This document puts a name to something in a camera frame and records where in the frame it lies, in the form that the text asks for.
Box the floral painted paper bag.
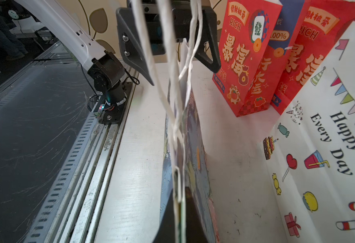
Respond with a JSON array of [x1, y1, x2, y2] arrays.
[[129, 0, 221, 243]]

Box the red paper bag front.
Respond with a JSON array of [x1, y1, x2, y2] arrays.
[[212, 0, 306, 117]]

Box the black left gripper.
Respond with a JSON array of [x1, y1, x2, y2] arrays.
[[116, 1, 221, 86]]

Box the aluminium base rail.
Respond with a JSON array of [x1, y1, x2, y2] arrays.
[[24, 81, 135, 243]]

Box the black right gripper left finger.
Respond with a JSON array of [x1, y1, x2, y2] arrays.
[[153, 192, 176, 243]]

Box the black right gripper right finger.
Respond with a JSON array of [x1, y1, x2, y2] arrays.
[[184, 186, 208, 243]]

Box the white Happy Every Day bag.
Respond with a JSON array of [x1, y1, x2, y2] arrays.
[[264, 22, 355, 243]]

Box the red paper bag rear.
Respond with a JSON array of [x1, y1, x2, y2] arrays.
[[271, 1, 355, 114]]

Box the red paper bag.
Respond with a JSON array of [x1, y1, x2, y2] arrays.
[[271, 1, 355, 114], [212, 0, 306, 117]]

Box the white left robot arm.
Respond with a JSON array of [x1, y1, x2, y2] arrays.
[[20, 1, 221, 124]]

